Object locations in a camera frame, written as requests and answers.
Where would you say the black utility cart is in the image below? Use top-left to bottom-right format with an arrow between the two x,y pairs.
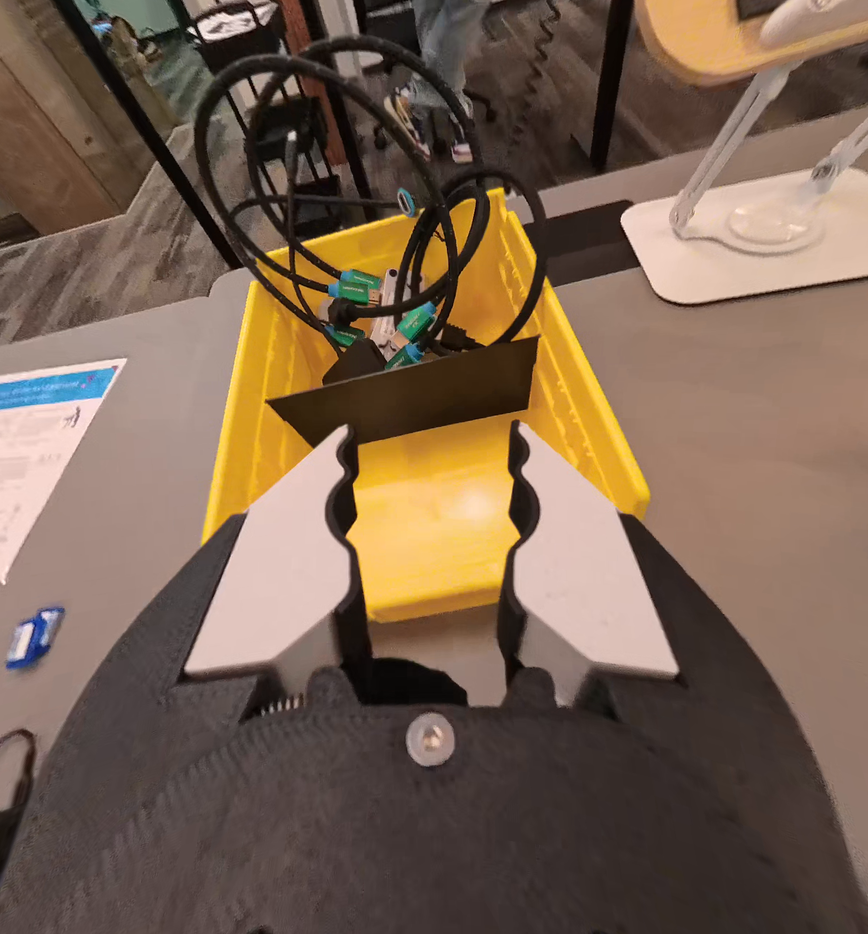
186,0 -> 368,220

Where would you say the white printed paper sheet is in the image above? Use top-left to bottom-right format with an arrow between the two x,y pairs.
0,358 -> 128,585

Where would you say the black bin divider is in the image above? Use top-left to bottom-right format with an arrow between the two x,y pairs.
266,336 -> 540,448

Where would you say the thin black hub cable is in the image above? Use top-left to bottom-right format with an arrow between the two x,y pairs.
226,127 -> 406,220

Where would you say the wooden stand tray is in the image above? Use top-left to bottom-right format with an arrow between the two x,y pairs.
634,0 -> 868,87

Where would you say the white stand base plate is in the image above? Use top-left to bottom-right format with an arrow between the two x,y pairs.
621,62 -> 868,306

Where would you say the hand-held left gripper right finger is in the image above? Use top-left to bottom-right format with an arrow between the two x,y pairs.
498,419 -> 680,707

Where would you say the yellow plastic bin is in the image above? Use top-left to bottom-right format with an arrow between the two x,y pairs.
202,188 -> 651,623

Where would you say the small blue white card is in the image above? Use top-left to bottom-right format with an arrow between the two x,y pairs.
5,606 -> 66,670

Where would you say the black floor stand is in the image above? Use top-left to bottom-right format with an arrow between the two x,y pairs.
54,0 -> 244,267

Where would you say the wooden desk black frame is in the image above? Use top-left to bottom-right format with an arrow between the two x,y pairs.
590,0 -> 635,174

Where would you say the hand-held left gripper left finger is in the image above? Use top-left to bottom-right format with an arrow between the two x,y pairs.
183,425 -> 371,680

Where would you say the silver hdmi switch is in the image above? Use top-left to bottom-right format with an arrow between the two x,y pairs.
370,269 -> 409,353

